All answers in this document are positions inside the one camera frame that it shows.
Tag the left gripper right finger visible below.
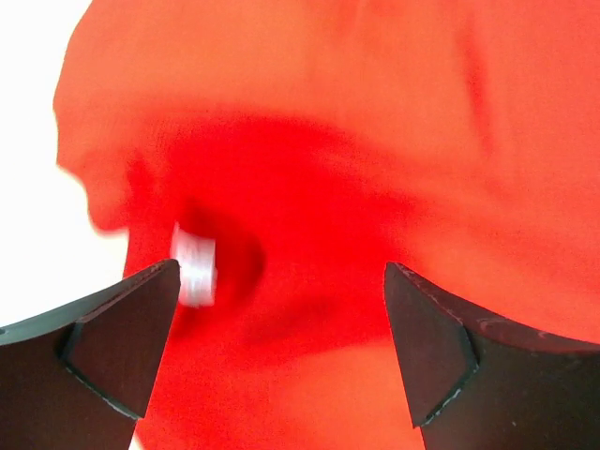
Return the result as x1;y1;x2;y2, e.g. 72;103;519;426
384;262;599;450

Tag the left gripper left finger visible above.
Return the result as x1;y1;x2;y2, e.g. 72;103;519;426
1;260;180;450

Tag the red t shirt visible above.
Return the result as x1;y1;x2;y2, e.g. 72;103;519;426
53;1;599;449

